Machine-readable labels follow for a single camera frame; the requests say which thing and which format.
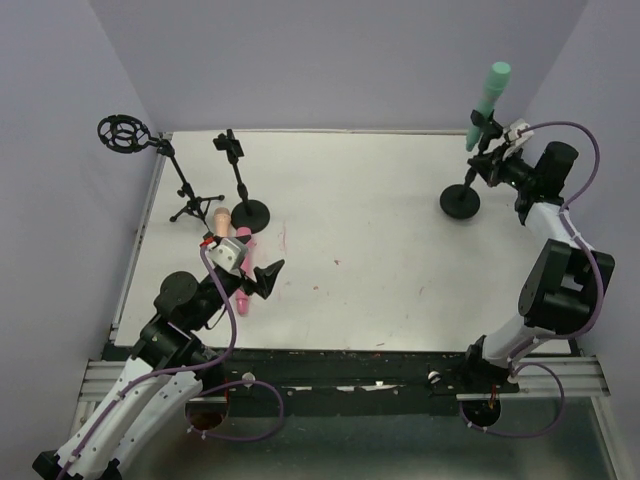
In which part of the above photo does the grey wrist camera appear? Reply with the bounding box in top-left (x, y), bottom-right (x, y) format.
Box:
top-left (503, 119), bottom-right (533, 160)
top-left (207, 237), bottom-right (249, 276)

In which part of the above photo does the pink toy microphone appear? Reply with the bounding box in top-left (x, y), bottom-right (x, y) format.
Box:
top-left (235, 227), bottom-right (256, 317)

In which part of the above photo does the mint green toy microphone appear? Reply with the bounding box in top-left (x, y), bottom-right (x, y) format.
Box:
top-left (466, 61), bottom-right (511, 152)

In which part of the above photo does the beige toy microphone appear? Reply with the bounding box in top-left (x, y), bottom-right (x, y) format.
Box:
top-left (213, 207), bottom-right (231, 237)

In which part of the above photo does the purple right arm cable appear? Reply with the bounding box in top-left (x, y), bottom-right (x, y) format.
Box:
top-left (458, 121), bottom-right (601, 439)

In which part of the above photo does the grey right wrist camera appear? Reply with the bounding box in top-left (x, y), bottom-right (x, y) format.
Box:
top-left (503, 119), bottom-right (533, 160)

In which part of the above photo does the black round-base clamp stand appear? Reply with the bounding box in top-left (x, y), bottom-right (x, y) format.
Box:
top-left (213, 129), bottom-right (271, 234)

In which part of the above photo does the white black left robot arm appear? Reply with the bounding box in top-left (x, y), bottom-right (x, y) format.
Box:
top-left (32, 260), bottom-right (285, 479)

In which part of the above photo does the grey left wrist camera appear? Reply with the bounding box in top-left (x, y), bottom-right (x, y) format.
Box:
top-left (207, 237), bottom-right (249, 276)

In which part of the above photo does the black robot base mounting bar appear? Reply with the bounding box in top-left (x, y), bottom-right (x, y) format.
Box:
top-left (196, 347), bottom-right (519, 417)

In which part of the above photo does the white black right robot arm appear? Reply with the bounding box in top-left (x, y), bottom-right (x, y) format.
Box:
top-left (460, 141), bottom-right (615, 385)

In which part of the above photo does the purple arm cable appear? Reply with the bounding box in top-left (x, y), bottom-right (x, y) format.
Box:
top-left (54, 242), bottom-right (286, 480)
top-left (458, 121), bottom-right (601, 439)

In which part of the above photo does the aluminium extrusion rail frame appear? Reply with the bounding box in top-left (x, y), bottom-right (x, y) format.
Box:
top-left (54, 130), bottom-right (621, 480)

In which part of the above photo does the black round-base clip mic stand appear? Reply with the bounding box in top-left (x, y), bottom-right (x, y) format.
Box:
top-left (439, 110), bottom-right (503, 220)

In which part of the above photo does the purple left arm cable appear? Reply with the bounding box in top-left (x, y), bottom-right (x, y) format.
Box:
top-left (54, 242), bottom-right (286, 480)

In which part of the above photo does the black tripod shock-mount stand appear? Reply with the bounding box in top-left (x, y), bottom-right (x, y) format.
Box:
top-left (94, 113), bottom-right (226, 224)

